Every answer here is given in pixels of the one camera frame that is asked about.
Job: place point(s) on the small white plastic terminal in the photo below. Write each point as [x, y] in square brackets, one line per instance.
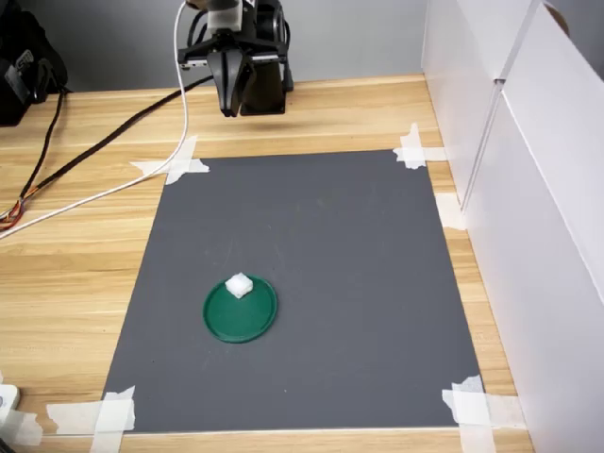
[238, 285]

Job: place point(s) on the round green lid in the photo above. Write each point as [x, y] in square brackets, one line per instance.
[240, 316]

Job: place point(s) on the white masking tape piece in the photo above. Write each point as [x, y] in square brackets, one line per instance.
[474, 415]
[181, 165]
[23, 427]
[111, 417]
[413, 153]
[448, 212]

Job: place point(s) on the white partition panel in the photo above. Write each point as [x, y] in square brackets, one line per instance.
[547, 236]
[458, 71]

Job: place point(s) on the black device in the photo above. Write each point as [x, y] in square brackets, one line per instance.
[23, 61]

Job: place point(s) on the dark grey mat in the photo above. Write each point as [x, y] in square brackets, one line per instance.
[307, 354]

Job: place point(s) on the brown cardboard roll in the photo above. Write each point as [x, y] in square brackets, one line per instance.
[561, 16]

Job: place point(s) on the white camera box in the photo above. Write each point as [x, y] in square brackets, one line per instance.
[225, 19]

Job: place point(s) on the small white bracket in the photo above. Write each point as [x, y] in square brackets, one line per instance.
[7, 401]

